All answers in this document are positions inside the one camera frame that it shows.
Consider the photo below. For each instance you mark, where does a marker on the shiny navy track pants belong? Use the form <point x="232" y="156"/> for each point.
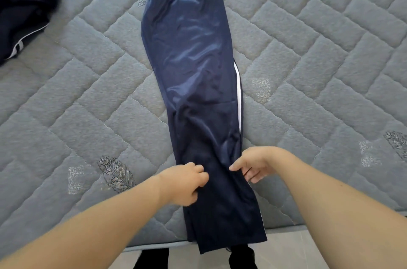
<point x="191" y="55"/>

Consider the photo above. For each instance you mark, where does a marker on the person's right forearm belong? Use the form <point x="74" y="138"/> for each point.
<point x="350" y="214"/>

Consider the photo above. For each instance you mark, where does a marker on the person's left hand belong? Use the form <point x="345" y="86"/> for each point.
<point x="181" y="183"/>

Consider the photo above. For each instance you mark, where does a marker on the person's right hand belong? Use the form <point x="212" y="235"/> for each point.
<point x="257" y="162"/>

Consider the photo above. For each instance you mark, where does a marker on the grey quilted mattress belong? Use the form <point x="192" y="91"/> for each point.
<point x="318" y="55"/>

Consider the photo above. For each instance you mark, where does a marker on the person's left forearm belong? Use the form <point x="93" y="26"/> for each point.
<point x="82" y="227"/>

